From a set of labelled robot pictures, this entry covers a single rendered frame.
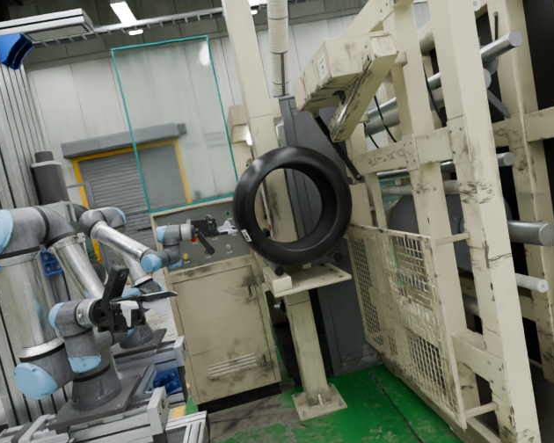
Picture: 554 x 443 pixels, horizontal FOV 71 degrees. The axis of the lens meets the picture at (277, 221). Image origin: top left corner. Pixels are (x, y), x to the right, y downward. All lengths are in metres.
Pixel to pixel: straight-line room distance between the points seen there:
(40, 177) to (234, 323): 1.37
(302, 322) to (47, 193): 1.39
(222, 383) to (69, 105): 10.33
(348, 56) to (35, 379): 1.48
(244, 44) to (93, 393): 1.72
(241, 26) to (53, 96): 10.30
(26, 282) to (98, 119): 10.62
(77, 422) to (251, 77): 1.68
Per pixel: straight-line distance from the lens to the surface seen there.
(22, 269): 1.30
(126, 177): 11.42
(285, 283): 1.79
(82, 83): 12.12
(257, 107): 2.16
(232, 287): 2.41
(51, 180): 1.64
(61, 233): 1.35
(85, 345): 1.22
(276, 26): 2.61
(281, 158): 1.76
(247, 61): 2.22
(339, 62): 1.64
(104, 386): 1.46
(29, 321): 1.31
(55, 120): 12.18
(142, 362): 1.92
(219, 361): 2.54
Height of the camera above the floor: 1.27
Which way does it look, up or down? 5 degrees down
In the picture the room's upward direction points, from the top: 12 degrees counter-clockwise
